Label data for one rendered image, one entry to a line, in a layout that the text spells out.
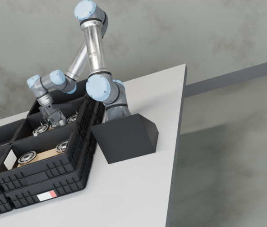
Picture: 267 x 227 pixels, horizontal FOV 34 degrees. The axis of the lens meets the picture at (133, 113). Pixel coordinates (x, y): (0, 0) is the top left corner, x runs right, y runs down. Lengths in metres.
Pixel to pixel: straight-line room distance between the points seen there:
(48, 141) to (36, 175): 0.28
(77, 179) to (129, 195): 0.30
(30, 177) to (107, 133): 0.42
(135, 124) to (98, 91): 0.24
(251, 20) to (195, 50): 0.54
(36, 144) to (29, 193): 0.30
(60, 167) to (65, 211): 0.20
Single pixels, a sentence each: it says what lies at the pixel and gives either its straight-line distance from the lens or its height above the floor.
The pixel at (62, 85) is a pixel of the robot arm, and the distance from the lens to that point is 2.36.
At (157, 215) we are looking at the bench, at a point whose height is 0.70.
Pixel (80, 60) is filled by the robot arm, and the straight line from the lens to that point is 2.40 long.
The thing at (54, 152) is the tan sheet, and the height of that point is 0.83.
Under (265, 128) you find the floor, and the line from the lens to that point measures 3.40.
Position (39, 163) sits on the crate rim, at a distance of 2.11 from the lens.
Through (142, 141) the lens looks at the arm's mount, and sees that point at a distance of 2.16.
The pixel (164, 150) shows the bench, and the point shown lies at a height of 0.70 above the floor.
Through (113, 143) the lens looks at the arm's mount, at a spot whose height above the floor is 0.81.
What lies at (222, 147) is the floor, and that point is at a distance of 3.33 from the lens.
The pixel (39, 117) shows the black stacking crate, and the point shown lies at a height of 0.91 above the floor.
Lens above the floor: 1.81
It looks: 25 degrees down
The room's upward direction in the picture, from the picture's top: 24 degrees counter-clockwise
